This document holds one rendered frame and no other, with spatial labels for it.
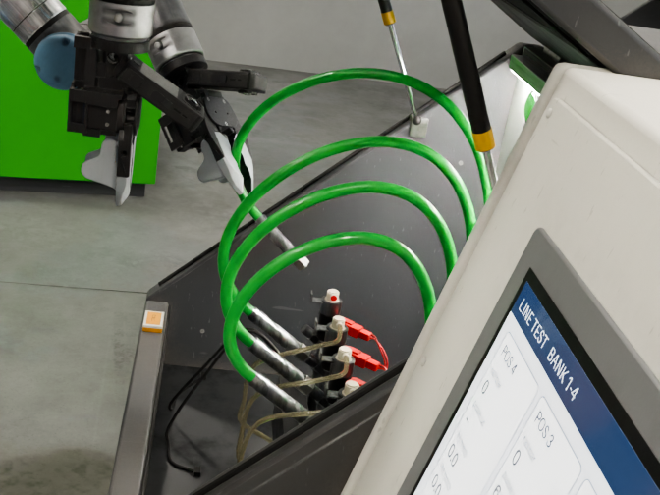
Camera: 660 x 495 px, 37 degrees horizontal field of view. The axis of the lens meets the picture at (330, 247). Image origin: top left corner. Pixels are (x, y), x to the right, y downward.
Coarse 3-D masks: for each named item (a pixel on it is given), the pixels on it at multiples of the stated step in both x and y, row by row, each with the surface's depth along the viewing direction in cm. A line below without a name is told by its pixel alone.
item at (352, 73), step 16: (304, 80) 132; (320, 80) 131; (336, 80) 131; (384, 80) 129; (400, 80) 128; (416, 80) 127; (272, 96) 134; (288, 96) 133; (432, 96) 127; (256, 112) 135; (448, 112) 127; (464, 128) 127; (240, 144) 138; (480, 160) 128; (480, 176) 129; (256, 208) 141
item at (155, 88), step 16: (128, 64) 116; (144, 64) 120; (128, 80) 117; (144, 80) 117; (160, 80) 120; (144, 96) 118; (160, 96) 118; (176, 96) 119; (176, 112) 119; (192, 112) 119; (192, 128) 120
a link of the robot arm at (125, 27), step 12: (96, 0) 113; (96, 12) 113; (108, 12) 113; (120, 12) 113; (132, 12) 113; (144, 12) 114; (96, 24) 114; (108, 24) 113; (120, 24) 113; (132, 24) 114; (144, 24) 115; (108, 36) 114; (120, 36) 114; (132, 36) 114; (144, 36) 115
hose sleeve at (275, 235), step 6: (264, 216) 140; (258, 222) 140; (276, 228) 141; (270, 234) 140; (276, 234) 140; (282, 234) 141; (276, 240) 140; (282, 240) 140; (288, 240) 141; (282, 246) 140; (288, 246) 140
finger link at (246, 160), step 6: (228, 138) 142; (234, 138) 141; (246, 150) 142; (246, 156) 141; (240, 162) 141; (246, 162) 141; (240, 168) 141; (246, 168) 140; (252, 168) 142; (246, 174) 140; (252, 174) 141; (222, 180) 144; (246, 180) 140; (252, 180) 140; (246, 186) 140; (252, 186) 140
